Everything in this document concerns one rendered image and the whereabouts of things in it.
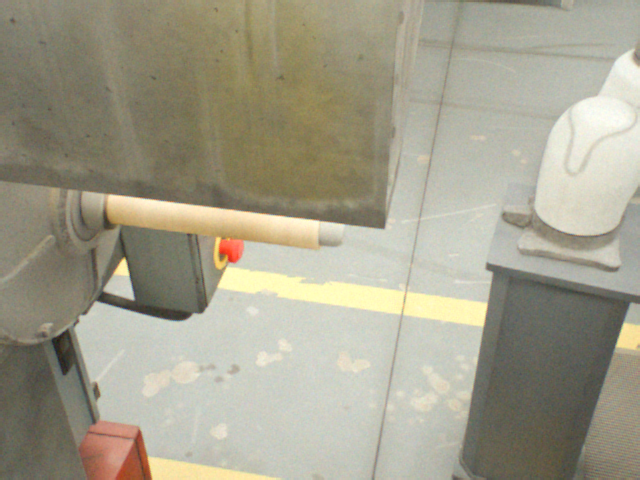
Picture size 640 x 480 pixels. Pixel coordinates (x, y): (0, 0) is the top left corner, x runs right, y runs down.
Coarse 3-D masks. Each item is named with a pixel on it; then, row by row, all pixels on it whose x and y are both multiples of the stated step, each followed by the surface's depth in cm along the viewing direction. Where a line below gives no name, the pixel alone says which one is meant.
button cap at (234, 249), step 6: (234, 240) 102; (240, 240) 103; (222, 246) 103; (228, 246) 102; (234, 246) 102; (240, 246) 103; (222, 252) 103; (228, 252) 102; (234, 252) 102; (240, 252) 103; (228, 258) 102; (234, 258) 102; (240, 258) 103
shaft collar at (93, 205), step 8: (88, 192) 64; (88, 200) 64; (96, 200) 64; (104, 200) 64; (88, 208) 64; (96, 208) 64; (104, 208) 64; (88, 216) 64; (96, 216) 64; (104, 216) 64; (88, 224) 65; (96, 224) 64; (104, 224) 64; (112, 224) 66
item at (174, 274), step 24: (144, 240) 95; (168, 240) 94; (192, 240) 93; (216, 240) 101; (144, 264) 97; (168, 264) 96; (192, 264) 96; (216, 264) 102; (144, 288) 100; (168, 288) 99; (192, 288) 98; (216, 288) 104; (144, 312) 106; (168, 312) 107; (192, 312) 101
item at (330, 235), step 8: (320, 224) 62; (328, 224) 62; (336, 224) 62; (320, 232) 62; (328, 232) 62; (336, 232) 62; (344, 232) 62; (320, 240) 62; (328, 240) 62; (336, 240) 62; (344, 240) 63
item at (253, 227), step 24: (120, 216) 64; (144, 216) 64; (168, 216) 63; (192, 216) 63; (216, 216) 63; (240, 216) 62; (264, 216) 62; (264, 240) 63; (288, 240) 62; (312, 240) 62
